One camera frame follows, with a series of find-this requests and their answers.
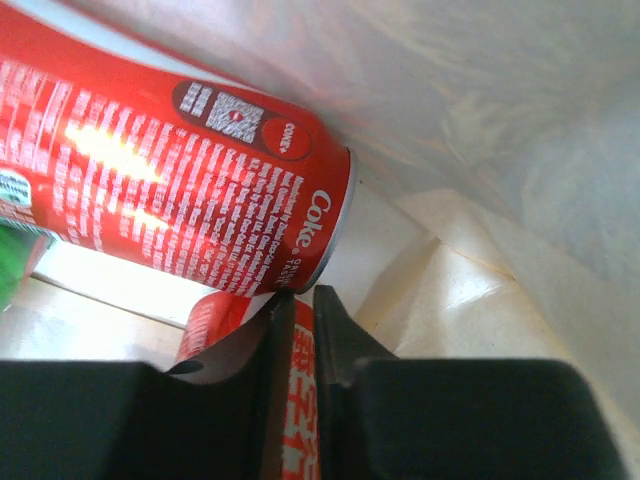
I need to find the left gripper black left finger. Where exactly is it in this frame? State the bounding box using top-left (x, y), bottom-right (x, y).
top-left (0, 289), bottom-right (297, 480)

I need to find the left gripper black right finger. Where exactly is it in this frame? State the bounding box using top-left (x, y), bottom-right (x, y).
top-left (313, 285), bottom-right (628, 479)

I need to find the red cola can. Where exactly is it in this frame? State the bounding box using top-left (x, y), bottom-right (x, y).
top-left (168, 292), bottom-right (321, 479)
top-left (1, 1), bottom-right (355, 297)

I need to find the beige canvas tote bag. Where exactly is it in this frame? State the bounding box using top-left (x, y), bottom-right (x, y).
top-left (21, 1), bottom-right (639, 478)

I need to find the green Perrier bottle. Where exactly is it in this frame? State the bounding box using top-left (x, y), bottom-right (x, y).
top-left (1, 167), bottom-right (58, 312)

